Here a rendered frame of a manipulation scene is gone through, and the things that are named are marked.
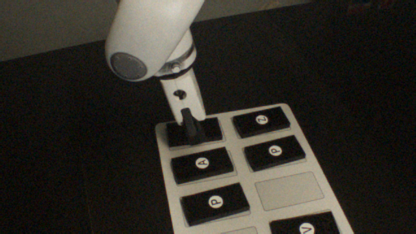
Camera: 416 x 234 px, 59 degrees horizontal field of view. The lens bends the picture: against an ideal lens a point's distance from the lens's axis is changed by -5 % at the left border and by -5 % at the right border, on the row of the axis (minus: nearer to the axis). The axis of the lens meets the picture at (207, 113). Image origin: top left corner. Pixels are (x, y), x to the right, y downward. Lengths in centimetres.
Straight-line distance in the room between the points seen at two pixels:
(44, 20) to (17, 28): 16
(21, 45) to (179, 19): 201
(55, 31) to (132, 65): 189
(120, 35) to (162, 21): 5
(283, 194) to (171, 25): 36
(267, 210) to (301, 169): 10
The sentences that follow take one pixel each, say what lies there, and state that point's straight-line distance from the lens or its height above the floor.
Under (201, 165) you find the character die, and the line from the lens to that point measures 66.
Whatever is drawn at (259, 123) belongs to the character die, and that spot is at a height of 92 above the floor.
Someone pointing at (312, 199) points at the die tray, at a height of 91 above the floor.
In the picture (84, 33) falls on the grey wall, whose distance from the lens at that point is 236.
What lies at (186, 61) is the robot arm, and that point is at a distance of 56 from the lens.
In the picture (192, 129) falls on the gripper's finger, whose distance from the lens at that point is 61.
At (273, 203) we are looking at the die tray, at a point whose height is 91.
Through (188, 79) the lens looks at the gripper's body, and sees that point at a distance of 57.
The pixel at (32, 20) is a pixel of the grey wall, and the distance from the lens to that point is 230.
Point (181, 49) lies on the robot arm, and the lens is 55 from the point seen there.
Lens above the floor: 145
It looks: 45 degrees down
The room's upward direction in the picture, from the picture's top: straight up
